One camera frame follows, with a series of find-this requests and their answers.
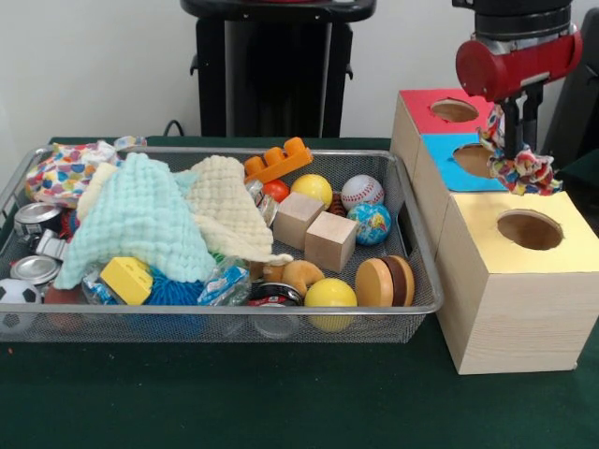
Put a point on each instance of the yellow ball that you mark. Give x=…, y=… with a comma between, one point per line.
x=330, y=294
x=312, y=189

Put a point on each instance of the colourful ruffled fabric toy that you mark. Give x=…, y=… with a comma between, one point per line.
x=529, y=170

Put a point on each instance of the wooden box with three holes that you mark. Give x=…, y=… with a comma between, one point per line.
x=510, y=299

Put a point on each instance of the cream waffle cloth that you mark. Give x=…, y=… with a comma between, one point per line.
x=224, y=201

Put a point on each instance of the mint green waffle cloth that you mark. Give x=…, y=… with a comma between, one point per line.
x=135, y=220

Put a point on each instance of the white baseball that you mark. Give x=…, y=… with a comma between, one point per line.
x=362, y=192

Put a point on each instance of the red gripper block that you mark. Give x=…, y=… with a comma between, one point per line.
x=510, y=65

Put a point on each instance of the globe print ball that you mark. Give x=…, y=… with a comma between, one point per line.
x=369, y=224

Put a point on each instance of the dark green tablecloth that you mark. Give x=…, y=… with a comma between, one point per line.
x=582, y=170
x=281, y=397

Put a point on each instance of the wooden toy burger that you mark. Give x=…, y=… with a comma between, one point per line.
x=379, y=283

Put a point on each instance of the black office chair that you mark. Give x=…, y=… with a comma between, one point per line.
x=585, y=121

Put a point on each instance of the wooden cube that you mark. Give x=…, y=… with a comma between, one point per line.
x=295, y=220
x=330, y=243

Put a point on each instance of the orange toy block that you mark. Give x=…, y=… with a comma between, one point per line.
x=281, y=163

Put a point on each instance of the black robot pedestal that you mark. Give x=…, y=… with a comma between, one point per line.
x=271, y=79

